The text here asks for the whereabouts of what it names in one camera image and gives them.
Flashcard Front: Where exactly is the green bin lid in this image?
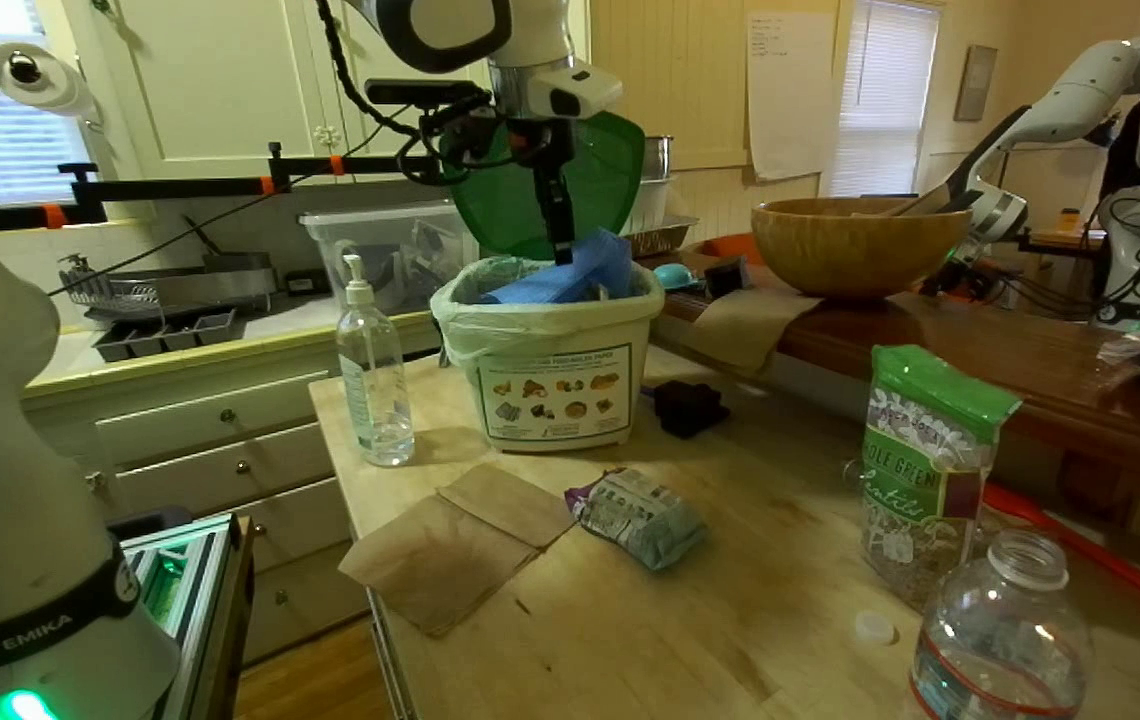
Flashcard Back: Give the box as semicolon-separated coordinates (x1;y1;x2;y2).
444;112;645;261

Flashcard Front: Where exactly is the aluminium extrusion frame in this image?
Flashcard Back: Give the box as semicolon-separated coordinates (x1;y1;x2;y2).
123;513;256;720

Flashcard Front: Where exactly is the blue striped cloth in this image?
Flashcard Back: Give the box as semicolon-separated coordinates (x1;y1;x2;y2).
476;232;634;302

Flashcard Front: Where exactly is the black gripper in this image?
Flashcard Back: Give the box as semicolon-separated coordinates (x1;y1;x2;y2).
507;118;577;263

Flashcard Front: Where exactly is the wooden bowl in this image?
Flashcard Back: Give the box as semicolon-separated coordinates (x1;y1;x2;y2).
751;197;967;300

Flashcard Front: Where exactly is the clear plastic jar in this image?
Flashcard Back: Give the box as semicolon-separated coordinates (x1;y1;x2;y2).
907;532;1094;720

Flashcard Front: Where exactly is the hand sanitizer pump bottle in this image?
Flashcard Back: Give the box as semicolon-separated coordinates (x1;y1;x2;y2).
336;252;416;468

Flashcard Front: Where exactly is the paper towel roll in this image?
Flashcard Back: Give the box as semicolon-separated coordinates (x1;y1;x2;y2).
0;40;100;125

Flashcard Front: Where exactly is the crumpled purple snack wrapper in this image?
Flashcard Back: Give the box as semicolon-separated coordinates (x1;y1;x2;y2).
566;468;708;577

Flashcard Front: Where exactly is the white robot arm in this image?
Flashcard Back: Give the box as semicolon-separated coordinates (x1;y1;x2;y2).
0;261;181;720

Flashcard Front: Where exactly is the black cloth lump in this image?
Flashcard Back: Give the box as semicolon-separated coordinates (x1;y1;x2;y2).
654;380;728;439

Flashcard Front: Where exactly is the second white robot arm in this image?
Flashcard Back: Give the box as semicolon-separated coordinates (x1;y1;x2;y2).
943;35;1140;318

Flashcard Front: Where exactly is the white bin liner bag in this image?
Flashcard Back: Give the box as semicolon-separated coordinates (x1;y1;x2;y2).
430;255;663;364

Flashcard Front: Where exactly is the green granola bag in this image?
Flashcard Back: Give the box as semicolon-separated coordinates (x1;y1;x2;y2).
860;344;1022;604

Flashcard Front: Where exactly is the paper sheet on wall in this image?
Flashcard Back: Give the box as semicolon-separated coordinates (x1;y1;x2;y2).
747;8;838;181

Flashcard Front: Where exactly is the clear storage container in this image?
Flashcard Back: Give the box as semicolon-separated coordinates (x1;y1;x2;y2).
302;198;482;311

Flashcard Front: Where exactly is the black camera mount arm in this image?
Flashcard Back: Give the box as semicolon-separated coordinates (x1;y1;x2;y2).
57;140;451;216

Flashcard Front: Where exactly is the red cable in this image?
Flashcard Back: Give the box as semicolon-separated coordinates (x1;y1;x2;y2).
984;481;1140;635

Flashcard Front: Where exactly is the white compost bin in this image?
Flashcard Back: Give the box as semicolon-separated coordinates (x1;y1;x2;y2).
431;252;663;456

